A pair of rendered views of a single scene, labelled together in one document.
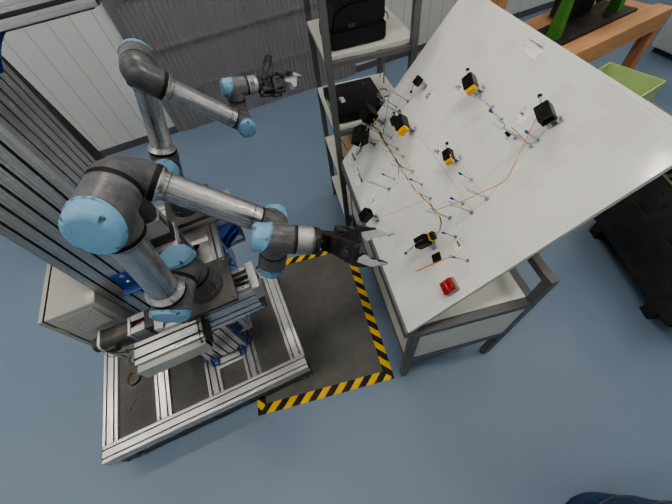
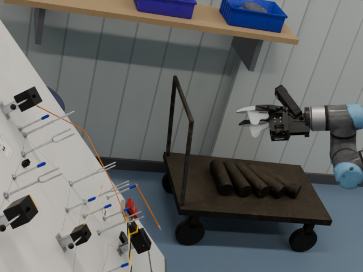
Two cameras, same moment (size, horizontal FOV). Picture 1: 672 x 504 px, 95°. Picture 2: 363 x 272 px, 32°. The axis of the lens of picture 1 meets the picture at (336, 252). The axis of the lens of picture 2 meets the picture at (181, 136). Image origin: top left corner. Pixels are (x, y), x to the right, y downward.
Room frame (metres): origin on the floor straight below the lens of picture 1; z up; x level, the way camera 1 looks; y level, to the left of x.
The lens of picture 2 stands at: (2.13, -0.46, 2.34)
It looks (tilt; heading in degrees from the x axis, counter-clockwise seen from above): 30 degrees down; 174
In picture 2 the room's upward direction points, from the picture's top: 15 degrees clockwise
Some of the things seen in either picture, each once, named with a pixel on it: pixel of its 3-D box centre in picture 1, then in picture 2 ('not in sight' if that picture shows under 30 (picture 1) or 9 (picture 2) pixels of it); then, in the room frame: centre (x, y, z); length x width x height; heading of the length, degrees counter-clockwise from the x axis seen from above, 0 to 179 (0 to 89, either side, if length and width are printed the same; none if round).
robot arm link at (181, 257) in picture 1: (182, 266); not in sight; (0.66, 0.54, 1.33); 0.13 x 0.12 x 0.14; 175
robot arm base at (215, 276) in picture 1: (198, 280); not in sight; (0.67, 0.54, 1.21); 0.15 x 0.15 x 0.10
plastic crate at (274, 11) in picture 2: not in sight; (251, 13); (-1.23, 0.07, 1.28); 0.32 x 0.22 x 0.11; 104
